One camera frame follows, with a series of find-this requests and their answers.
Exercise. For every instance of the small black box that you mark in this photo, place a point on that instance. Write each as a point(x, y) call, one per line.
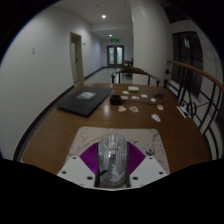
point(115, 100)

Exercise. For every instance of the white marble print mouse pad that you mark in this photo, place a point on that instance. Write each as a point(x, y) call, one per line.
point(86, 136)

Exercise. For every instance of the white card with red mark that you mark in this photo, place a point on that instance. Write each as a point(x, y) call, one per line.
point(160, 107)

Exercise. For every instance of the small tan paper card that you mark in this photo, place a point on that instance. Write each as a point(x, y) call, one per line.
point(133, 109)
point(122, 108)
point(124, 97)

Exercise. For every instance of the dark framed window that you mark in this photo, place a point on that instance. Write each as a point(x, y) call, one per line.
point(186, 63)

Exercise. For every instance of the glass double door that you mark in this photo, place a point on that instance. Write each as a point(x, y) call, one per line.
point(115, 55)

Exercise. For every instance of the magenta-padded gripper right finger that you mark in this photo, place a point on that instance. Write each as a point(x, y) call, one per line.
point(148, 168)

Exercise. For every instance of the dark wooden chair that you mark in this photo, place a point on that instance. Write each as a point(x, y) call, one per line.
point(127, 62)

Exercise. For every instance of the black railing with wooden handrail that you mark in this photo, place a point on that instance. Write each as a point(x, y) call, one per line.
point(196, 70)

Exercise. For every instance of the white wall switch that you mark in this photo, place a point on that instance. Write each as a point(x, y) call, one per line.
point(33, 50)

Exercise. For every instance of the wooden armchair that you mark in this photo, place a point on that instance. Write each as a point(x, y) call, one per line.
point(133, 70)

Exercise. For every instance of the open side door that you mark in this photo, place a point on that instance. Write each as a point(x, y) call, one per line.
point(77, 58)

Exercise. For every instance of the small white paper card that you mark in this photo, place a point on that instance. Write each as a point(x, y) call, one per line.
point(155, 117)
point(135, 97)
point(125, 92)
point(144, 95)
point(153, 99)

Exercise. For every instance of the small white box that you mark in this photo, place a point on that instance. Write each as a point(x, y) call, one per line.
point(134, 88)

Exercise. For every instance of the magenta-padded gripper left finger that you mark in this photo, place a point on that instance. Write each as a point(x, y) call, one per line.
point(76, 168)

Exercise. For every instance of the green exit sign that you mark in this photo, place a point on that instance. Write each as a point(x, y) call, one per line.
point(115, 40)

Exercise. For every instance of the translucent grey computer mouse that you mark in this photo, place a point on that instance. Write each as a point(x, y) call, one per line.
point(112, 160)

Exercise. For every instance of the black closed laptop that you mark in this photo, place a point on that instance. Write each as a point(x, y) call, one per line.
point(85, 101)

